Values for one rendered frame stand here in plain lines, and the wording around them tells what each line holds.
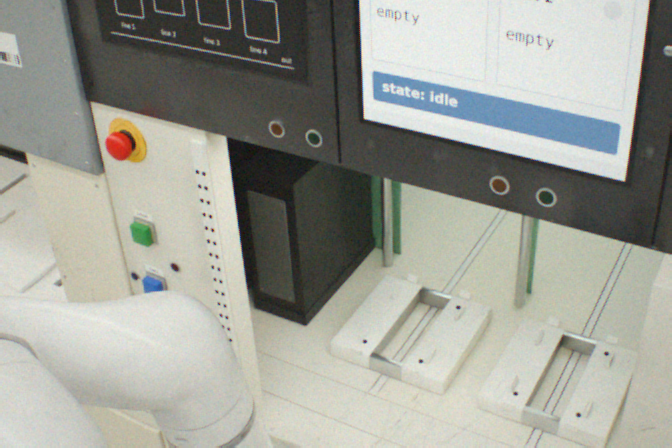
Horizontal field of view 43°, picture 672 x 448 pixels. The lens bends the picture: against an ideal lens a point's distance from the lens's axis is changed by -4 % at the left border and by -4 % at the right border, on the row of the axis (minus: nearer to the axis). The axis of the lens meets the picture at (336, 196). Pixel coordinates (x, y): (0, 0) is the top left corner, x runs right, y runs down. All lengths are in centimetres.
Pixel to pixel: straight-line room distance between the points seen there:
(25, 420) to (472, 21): 52
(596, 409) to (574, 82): 71
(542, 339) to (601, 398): 16
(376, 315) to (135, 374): 88
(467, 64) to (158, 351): 39
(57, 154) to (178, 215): 22
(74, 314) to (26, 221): 133
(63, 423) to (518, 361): 98
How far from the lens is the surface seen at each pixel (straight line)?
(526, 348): 148
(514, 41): 82
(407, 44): 87
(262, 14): 95
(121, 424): 170
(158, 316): 70
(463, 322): 152
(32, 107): 130
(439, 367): 144
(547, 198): 88
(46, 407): 61
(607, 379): 145
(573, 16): 79
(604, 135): 83
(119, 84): 115
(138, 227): 126
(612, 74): 80
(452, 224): 180
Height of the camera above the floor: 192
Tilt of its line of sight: 34 degrees down
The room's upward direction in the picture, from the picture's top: 3 degrees counter-clockwise
